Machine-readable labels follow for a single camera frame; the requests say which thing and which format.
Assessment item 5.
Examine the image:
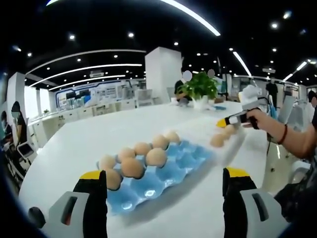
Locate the group of brown eggs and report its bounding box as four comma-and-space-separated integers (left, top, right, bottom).
98, 129, 181, 191

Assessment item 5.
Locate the white foam egg tray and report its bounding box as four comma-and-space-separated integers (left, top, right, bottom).
198, 121, 248, 166

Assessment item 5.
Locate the white table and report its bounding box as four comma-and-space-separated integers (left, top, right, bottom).
18, 103, 273, 238

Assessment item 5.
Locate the row of white counters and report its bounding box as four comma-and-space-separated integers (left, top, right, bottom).
27, 99, 174, 134

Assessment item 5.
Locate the red bead bracelet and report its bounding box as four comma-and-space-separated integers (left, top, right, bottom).
277, 123, 289, 145

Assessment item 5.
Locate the green plant in white pot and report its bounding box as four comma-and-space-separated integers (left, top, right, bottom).
182, 71, 222, 110

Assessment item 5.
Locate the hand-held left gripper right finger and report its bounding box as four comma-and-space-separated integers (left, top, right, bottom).
222, 167, 289, 238

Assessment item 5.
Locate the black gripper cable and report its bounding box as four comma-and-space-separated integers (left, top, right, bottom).
257, 95, 274, 156

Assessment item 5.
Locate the brown hen egg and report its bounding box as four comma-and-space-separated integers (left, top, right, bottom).
210, 133, 225, 148
223, 124, 238, 136

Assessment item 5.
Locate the blue egg tray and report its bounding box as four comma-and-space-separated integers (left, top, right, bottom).
96, 140, 215, 216

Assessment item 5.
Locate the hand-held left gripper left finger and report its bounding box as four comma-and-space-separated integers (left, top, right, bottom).
48, 170, 108, 238

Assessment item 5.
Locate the person's right hand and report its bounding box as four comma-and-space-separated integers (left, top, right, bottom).
244, 109, 288, 146

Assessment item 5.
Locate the person's dark clothed torso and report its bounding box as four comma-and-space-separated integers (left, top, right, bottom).
273, 158, 317, 224

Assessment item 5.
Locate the white mesh office chair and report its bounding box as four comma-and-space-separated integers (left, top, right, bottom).
135, 89, 154, 107

